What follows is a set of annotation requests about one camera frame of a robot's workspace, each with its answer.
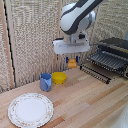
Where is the orange toy bread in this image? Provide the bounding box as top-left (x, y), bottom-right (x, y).
top-left (67, 58), bottom-right (78, 70)

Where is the woven folding screen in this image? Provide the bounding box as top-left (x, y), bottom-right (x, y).
top-left (0, 0), bottom-right (128, 94)

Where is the blue mug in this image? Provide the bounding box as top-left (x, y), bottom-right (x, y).
top-left (39, 72), bottom-right (53, 93)

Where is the yellow bowl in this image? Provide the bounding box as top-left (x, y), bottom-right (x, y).
top-left (51, 71), bottom-right (68, 85)

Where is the open toaster oven door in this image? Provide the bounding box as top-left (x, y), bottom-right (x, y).
top-left (79, 63), bottom-right (112, 85)

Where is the white floral-rimmed plate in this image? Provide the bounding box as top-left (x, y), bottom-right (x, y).
top-left (7, 92), bottom-right (55, 128)

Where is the metal wire dish rack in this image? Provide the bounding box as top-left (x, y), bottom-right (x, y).
top-left (97, 36), bottom-right (128, 80)

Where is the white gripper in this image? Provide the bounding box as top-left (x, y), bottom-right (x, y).
top-left (52, 37), bottom-right (91, 65)

